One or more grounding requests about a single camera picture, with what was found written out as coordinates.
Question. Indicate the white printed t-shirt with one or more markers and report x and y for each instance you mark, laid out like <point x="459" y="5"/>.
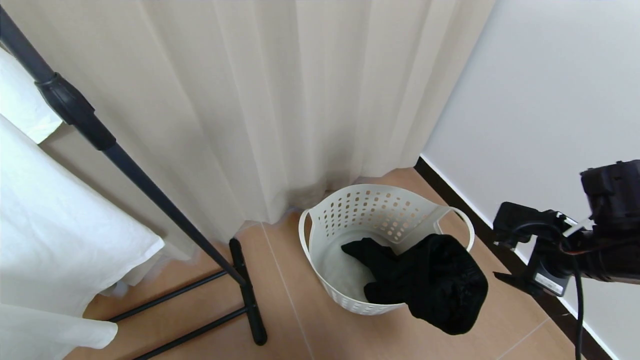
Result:
<point x="50" y="225"/>

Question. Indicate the black garment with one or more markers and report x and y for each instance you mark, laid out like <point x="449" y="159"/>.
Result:
<point x="440" y="285"/>

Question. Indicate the white laundry basket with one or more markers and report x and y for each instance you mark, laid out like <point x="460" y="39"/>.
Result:
<point x="370" y="210"/>

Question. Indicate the beige curtain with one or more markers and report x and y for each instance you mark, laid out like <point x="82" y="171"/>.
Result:
<point x="275" y="100"/>

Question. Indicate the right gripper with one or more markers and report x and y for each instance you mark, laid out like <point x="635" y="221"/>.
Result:
<point x="550" y="270"/>

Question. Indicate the black clothes rack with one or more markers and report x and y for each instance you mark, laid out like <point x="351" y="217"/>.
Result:
<point x="75" y="107"/>

